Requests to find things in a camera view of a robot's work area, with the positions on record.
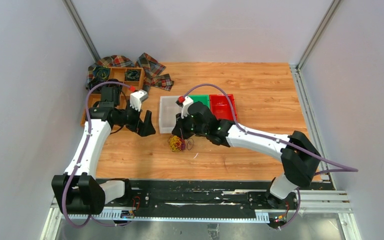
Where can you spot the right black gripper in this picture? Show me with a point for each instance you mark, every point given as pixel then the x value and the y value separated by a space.
pixel 179 130

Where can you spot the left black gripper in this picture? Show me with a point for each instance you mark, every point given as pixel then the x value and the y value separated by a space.
pixel 143 129

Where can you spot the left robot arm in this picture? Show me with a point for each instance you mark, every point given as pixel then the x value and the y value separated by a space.
pixel 77 190

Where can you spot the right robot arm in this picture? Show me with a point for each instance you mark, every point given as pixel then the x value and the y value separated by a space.
pixel 299 157

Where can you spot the white plastic bin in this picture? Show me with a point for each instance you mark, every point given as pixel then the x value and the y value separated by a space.
pixel 168 109

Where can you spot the green plastic bin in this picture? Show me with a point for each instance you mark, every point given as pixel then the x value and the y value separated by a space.
pixel 203 98

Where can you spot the red plastic bin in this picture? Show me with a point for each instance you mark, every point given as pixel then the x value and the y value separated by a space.
pixel 220 107

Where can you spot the rolled dark tie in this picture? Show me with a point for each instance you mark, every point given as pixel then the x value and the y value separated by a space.
pixel 132 75
pixel 94 82
pixel 101 72

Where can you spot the plaid cloth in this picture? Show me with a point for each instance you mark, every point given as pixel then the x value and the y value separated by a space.
pixel 154 76

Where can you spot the wooden compartment tray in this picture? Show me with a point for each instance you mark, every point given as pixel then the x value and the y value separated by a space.
pixel 117 74

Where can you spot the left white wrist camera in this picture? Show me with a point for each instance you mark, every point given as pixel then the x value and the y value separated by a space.
pixel 137 98

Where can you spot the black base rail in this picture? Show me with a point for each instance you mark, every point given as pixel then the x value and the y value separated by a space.
pixel 201 199

